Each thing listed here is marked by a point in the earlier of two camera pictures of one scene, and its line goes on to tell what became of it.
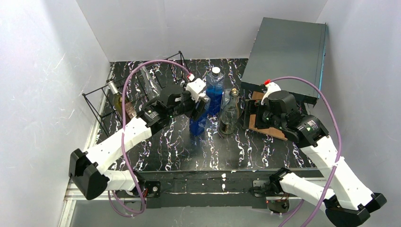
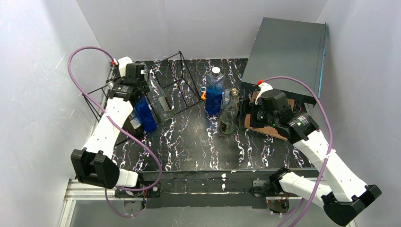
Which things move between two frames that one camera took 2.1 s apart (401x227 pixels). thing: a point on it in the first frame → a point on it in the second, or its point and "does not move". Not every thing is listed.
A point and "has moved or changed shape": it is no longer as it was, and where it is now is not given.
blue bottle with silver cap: [215, 84] does not move
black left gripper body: [200, 104] → [137, 95]
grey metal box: [288, 48] does not move
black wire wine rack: [115, 102] does not move
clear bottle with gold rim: [229, 113] does not move
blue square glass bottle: [197, 126] has moved or changed shape
